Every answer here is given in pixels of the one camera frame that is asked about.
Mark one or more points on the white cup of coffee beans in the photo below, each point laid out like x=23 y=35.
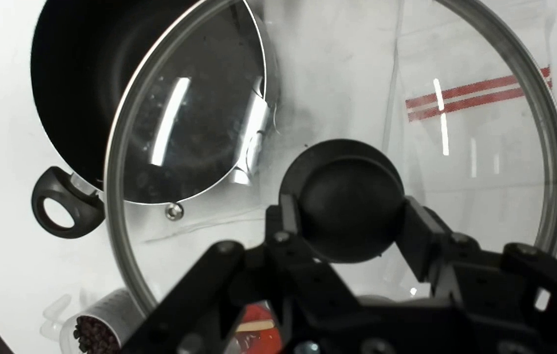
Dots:
x=96 y=329

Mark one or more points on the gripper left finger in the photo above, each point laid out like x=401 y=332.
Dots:
x=195 y=295

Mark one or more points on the clear bag with red stripes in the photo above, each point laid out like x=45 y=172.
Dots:
x=465 y=98

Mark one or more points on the glass lid with black knob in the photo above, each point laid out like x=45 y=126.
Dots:
x=347 y=206

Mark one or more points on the clear plastic piece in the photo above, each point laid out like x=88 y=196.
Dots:
x=54 y=314

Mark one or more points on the red packet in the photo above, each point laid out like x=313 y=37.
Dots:
x=259 y=334

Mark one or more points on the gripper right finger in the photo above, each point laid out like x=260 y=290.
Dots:
x=485 y=280

